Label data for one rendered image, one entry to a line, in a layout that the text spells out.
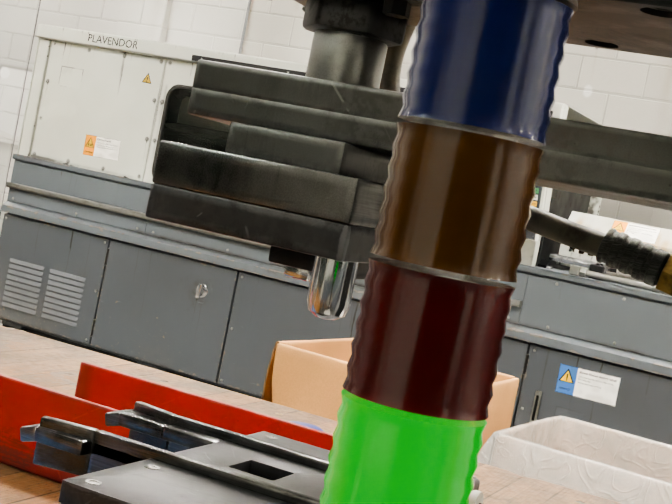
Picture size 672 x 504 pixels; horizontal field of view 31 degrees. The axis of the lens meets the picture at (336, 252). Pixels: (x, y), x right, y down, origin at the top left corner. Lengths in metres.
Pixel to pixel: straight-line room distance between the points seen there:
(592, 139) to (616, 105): 6.72
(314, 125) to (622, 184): 0.14
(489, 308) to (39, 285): 6.25
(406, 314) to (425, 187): 0.03
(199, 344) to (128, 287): 0.52
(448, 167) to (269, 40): 7.92
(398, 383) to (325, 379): 2.68
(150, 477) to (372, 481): 0.29
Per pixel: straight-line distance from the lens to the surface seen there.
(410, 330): 0.29
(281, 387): 3.04
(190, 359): 5.95
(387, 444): 0.29
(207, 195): 0.53
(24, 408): 0.86
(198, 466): 0.60
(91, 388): 0.97
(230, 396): 1.26
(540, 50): 0.29
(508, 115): 0.29
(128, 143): 6.26
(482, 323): 0.29
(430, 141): 0.29
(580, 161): 0.51
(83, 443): 0.62
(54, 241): 6.47
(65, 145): 6.51
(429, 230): 0.29
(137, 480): 0.57
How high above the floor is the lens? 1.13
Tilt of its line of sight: 3 degrees down
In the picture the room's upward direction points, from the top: 11 degrees clockwise
